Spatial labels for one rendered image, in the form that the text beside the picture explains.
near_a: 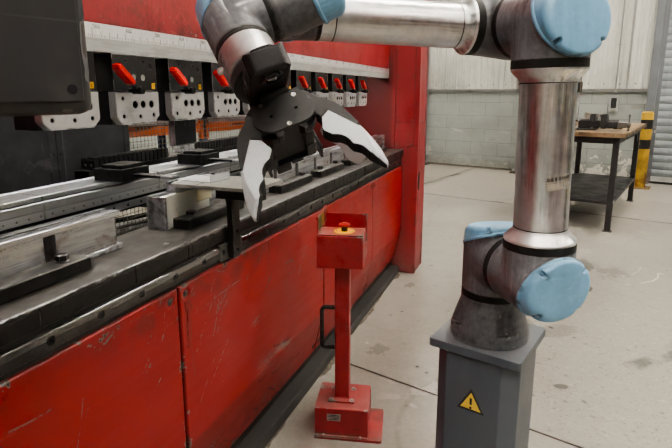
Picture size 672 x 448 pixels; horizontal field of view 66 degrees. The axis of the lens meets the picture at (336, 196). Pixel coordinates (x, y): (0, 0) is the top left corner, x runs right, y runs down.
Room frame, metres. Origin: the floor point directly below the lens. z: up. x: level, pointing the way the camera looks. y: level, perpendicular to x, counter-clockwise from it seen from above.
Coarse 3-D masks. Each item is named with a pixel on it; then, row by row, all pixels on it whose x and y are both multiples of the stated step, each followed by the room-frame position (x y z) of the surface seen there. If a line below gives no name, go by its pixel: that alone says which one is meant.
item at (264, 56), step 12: (264, 48) 0.53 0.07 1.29; (276, 48) 0.53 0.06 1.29; (252, 60) 0.52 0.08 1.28; (264, 60) 0.53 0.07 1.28; (276, 60) 0.53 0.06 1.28; (288, 60) 0.53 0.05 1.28; (252, 72) 0.52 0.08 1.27; (264, 72) 0.53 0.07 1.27; (276, 72) 0.53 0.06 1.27; (288, 72) 0.56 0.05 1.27; (252, 84) 0.54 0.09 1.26; (264, 84) 0.55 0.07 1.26; (276, 84) 0.58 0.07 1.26; (252, 96) 0.59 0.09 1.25
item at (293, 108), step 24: (240, 72) 0.62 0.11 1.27; (240, 96) 0.65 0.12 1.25; (264, 96) 0.59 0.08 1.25; (288, 96) 0.59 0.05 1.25; (264, 120) 0.57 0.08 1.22; (288, 120) 0.57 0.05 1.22; (312, 120) 0.59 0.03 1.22; (288, 144) 0.59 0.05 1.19; (312, 144) 0.60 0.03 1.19; (288, 168) 0.62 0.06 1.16
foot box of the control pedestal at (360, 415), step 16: (352, 384) 1.85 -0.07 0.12; (320, 400) 1.74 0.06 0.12; (368, 400) 1.74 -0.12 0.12; (320, 416) 1.70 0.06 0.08; (336, 416) 1.69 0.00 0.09; (352, 416) 1.68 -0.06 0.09; (368, 416) 1.76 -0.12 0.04; (320, 432) 1.70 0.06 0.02; (336, 432) 1.69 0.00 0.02; (352, 432) 1.68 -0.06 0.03; (368, 432) 1.71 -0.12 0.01
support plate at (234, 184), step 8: (232, 176) 1.55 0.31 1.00; (240, 176) 1.55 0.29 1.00; (176, 184) 1.42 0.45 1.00; (184, 184) 1.41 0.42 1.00; (192, 184) 1.41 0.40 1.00; (200, 184) 1.41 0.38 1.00; (208, 184) 1.41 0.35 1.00; (216, 184) 1.41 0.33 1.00; (224, 184) 1.41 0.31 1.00; (232, 184) 1.41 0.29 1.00; (240, 184) 1.41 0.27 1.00; (272, 184) 1.44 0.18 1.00
